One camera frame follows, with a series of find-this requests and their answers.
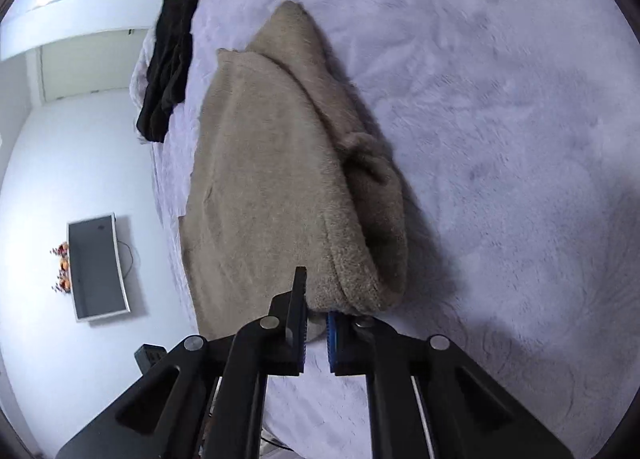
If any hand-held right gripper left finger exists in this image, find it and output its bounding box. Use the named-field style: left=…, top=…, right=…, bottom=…
left=55, top=266, right=308, bottom=459

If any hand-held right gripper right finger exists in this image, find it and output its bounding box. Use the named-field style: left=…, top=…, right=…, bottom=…
left=325, top=311, right=576, bottom=459

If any brown knit sweater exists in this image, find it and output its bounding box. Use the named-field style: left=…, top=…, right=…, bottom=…
left=179, top=0, right=411, bottom=342

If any black power strip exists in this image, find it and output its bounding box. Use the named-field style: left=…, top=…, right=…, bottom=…
left=133, top=343, right=168, bottom=371

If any orange flower decoration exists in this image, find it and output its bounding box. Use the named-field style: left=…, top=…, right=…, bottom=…
left=49, top=240, right=74, bottom=294

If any lilac fluffy blanket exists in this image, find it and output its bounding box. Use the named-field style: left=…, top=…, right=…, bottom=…
left=129, top=0, right=640, bottom=459

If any black garment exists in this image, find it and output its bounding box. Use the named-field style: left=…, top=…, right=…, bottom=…
left=136, top=0, right=207, bottom=144

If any white door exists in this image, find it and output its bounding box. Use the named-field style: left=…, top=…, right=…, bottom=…
left=39, top=28, right=153, bottom=102

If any white wardrobe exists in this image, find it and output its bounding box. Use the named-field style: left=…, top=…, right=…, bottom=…
left=0, top=0, right=177, bottom=61

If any black screen cable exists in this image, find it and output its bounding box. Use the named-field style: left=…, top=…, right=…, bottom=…
left=116, top=239, right=136, bottom=280

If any wall-mounted flat screen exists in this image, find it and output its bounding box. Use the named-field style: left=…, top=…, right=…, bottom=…
left=67, top=212, right=131, bottom=323

